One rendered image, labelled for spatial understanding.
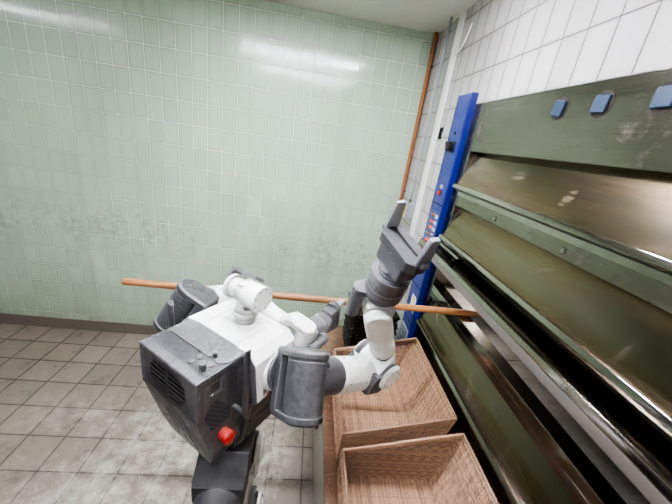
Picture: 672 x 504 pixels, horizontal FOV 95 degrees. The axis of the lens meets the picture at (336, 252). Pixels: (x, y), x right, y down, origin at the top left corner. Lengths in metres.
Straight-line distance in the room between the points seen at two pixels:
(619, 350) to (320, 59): 2.18
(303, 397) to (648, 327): 0.75
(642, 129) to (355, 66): 1.80
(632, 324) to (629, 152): 0.40
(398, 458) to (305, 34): 2.43
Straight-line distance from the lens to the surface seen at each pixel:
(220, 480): 0.99
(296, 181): 2.43
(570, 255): 1.07
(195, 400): 0.71
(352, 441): 1.51
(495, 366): 1.32
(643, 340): 0.95
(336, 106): 2.41
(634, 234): 0.95
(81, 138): 2.91
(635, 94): 1.08
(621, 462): 0.81
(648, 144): 1.00
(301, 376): 0.70
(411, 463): 1.55
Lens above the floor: 1.86
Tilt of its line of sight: 20 degrees down
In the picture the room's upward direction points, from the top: 9 degrees clockwise
